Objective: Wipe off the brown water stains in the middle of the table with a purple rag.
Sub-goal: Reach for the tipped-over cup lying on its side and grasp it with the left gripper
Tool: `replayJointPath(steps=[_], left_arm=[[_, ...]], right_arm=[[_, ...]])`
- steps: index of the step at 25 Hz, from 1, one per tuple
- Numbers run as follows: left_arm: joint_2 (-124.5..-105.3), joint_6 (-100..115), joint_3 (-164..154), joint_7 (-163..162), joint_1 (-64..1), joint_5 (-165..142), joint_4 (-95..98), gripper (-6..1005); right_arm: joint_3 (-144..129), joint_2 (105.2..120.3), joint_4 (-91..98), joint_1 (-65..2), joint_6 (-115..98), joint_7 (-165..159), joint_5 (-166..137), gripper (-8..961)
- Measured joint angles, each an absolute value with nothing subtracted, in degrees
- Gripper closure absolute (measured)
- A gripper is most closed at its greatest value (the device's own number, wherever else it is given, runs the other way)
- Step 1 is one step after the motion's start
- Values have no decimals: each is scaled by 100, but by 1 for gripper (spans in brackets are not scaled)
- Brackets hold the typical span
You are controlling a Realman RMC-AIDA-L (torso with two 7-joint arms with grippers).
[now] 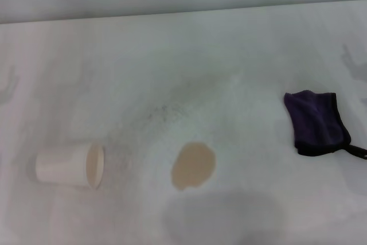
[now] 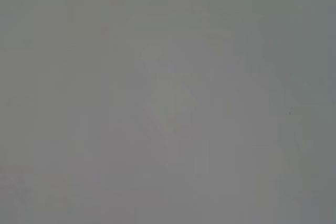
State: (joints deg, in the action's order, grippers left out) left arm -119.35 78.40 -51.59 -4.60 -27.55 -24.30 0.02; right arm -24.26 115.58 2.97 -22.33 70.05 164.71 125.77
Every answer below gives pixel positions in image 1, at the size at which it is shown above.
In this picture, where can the white paper cup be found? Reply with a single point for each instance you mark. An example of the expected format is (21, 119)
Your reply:
(63, 166)

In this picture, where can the purple rag with black trim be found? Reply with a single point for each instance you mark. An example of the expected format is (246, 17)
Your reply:
(314, 118)

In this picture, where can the brown water stain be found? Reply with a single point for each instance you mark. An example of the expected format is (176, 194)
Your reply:
(193, 166)

